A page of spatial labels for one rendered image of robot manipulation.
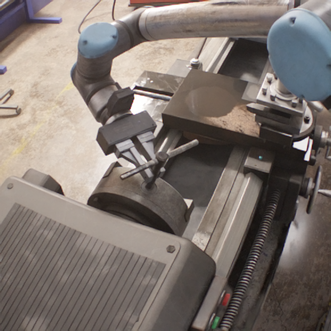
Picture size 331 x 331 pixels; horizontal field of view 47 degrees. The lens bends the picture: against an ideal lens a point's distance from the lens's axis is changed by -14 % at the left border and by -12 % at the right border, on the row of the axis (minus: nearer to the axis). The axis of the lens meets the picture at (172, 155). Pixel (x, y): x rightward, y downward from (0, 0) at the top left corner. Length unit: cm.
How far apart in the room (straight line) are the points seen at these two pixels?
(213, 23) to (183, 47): 294
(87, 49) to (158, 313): 58
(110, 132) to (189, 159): 79
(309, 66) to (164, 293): 42
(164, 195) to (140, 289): 36
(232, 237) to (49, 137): 196
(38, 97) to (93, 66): 251
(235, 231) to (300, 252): 104
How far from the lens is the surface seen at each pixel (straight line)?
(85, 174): 269
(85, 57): 94
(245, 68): 221
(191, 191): 159
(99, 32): 94
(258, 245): 145
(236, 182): 148
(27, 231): 80
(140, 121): 98
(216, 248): 131
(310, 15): 52
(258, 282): 174
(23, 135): 313
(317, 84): 51
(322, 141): 162
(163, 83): 182
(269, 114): 136
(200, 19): 82
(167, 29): 90
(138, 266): 71
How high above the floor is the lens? 196
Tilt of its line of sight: 46 degrees down
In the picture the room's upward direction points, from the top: 4 degrees counter-clockwise
